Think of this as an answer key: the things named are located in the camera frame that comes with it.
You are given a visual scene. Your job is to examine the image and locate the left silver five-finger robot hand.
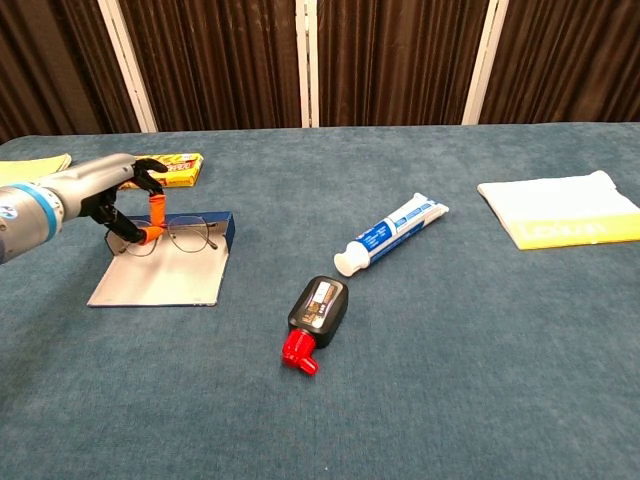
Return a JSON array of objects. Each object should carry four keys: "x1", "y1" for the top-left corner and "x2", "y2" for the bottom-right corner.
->
[{"x1": 59, "y1": 153, "x2": 170, "y2": 246}]

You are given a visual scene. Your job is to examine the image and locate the wire-frame eyeglasses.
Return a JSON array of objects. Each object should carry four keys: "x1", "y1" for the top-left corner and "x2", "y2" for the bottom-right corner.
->
[{"x1": 122, "y1": 214, "x2": 220, "y2": 258}]

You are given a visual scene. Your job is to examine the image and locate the blue glasses case box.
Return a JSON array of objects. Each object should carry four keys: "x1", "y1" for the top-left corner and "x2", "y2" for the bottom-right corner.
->
[{"x1": 86, "y1": 210, "x2": 237, "y2": 308}]

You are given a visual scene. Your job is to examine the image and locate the pale yellow cloth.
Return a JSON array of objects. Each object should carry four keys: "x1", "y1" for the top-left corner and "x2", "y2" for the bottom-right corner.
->
[{"x1": 0, "y1": 153, "x2": 73, "y2": 189}]

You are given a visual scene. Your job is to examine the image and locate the yellow snack box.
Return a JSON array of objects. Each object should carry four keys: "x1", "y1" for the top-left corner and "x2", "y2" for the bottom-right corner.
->
[{"x1": 117, "y1": 152, "x2": 205, "y2": 191}]

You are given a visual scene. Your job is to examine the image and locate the dark brown curtain panel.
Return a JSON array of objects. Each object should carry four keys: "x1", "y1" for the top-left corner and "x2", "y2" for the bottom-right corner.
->
[
  {"x1": 318, "y1": 0, "x2": 490, "y2": 127},
  {"x1": 118, "y1": 0, "x2": 303, "y2": 132},
  {"x1": 0, "y1": 0, "x2": 141, "y2": 144},
  {"x1": 479, "y1": 0, "x2": 640, "y2": 125}
]

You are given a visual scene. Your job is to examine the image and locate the black bottle with red cap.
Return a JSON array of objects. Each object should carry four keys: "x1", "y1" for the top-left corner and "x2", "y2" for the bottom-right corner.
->
[{"x1": 280, "y1": 274, "x2": 350, "y2": 377}]

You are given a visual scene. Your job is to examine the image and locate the white blue toothpaste tube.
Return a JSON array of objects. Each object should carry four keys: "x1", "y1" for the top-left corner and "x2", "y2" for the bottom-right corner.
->
[{"x1": 333, "y1": 192, "x2": 451, "y2": 277}]

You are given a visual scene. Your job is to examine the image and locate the blue felt table cloth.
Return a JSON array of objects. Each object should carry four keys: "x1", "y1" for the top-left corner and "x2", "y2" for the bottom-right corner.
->
[{"x1": 0, "y1": 122, "x2": 640, "y2": 480}]

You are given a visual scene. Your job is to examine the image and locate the white yellow folded cloth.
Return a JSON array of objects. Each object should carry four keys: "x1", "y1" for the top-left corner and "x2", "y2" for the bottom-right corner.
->
[{"x1": 476, "y1": 169, "x2": 640, "y2": 251}]

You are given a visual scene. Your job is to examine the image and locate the white partition frame post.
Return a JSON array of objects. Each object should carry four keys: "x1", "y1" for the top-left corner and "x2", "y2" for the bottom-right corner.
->
[
  {"x1": 96, "y1": 0, "x2": 160, "y2": 134},
  {"x1": 294, "y1": 0, "x2": 321, "y2": 129},
  {"x1": 460, "y1": 0, "x2": 512, "y2": 126}
]

